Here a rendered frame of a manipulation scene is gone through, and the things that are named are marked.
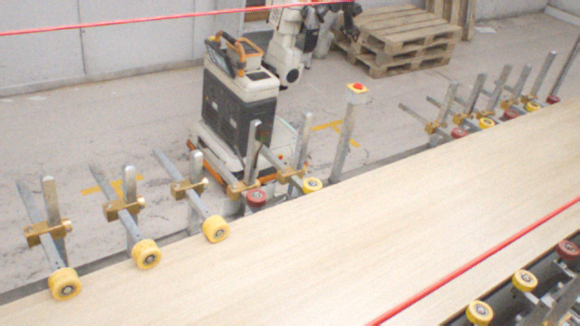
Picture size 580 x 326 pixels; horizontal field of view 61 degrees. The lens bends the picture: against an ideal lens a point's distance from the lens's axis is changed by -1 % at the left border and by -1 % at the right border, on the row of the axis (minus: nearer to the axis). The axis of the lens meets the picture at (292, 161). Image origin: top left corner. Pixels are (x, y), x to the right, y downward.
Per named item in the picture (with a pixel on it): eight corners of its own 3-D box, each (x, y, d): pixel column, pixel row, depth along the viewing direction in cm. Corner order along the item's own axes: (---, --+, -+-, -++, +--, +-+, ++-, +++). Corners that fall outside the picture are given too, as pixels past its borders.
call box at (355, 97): (343, 100, 217) (346, 84, 212) (354, 97, 221) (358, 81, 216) (353, 108, 213) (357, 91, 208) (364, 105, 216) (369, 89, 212)
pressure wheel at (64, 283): (54, 266, 140) (81, 267, 147) (43, 287, 142) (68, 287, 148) (61, 280, 137) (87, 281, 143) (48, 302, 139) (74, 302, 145)
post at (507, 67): (476, 132, 313) (505, 62, 285) (478, 130, 315) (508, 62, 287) (480, 135, 311) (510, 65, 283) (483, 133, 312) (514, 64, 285)
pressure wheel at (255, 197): (239, 212, 200) (242, 190, 193) (256, 206, 204) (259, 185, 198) (250, 225, 195) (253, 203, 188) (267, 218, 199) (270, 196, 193)
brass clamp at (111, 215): (101, 213, 171) (101, 202, 168) (140, 201, 178) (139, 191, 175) (108, 224, 167) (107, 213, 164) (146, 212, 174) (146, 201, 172)
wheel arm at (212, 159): (201, 156, 222) (201, 148, 220) (207, 154, 224) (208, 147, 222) (253, 215, 196) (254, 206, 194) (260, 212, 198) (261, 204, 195)
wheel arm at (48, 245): (16, 190, 172) (14, 182, 170) (27, 186, 174) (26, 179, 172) (59, 290, 142) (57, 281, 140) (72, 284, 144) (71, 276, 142)
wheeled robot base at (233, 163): (227, 198, 322) (231, 167, 307) (184, 147, 360) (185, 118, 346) (309, 171, 359) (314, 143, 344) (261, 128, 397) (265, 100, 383)
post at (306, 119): (285, 200, 229) (302, 110, 202) (291, 197, 231) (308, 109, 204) (289, 204, 227) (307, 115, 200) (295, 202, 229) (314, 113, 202)
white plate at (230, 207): (222, 216, 210) (223, 198, 204) (272, 198, 225) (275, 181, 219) (222, 217, 210) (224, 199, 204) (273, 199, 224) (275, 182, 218)
